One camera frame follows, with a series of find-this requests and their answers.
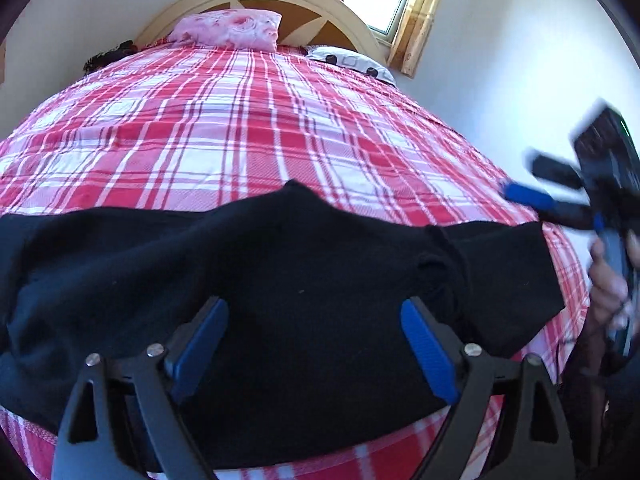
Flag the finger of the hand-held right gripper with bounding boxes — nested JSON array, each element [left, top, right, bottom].
[[501, 182, 594, 231], [522, 147, 584, 189]]

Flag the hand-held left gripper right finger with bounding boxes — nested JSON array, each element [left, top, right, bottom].
[[400, 296, 577, 480]]

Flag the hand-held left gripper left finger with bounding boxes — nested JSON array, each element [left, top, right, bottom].
[[51, 296, 230, 480]]

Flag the black pants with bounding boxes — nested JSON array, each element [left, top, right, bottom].
[[0, 180, 566, 472]]

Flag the person's right hand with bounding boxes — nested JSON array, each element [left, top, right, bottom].
[[586, 229, 640, 332]]

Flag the yellow patterned curtain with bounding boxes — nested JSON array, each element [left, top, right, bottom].
[[387, 0, 454, 79]]

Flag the person's dark clothing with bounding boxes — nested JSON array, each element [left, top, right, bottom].
[[560, 330, 640, 480]]

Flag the white patterned pillow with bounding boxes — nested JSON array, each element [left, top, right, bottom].
[[305, 45, 397, 86]]

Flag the red plaid bed sheet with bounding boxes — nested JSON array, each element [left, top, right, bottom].
[[0, 42, 592, 480]]

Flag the dark cloth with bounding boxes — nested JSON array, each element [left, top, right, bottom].
[[82, 40, 137, 74]]

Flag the pink floral pillow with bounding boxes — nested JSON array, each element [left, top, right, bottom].
[[167, 9, 283, 53]]

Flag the black cable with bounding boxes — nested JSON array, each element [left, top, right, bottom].
[[550, 305, 626, 377]]

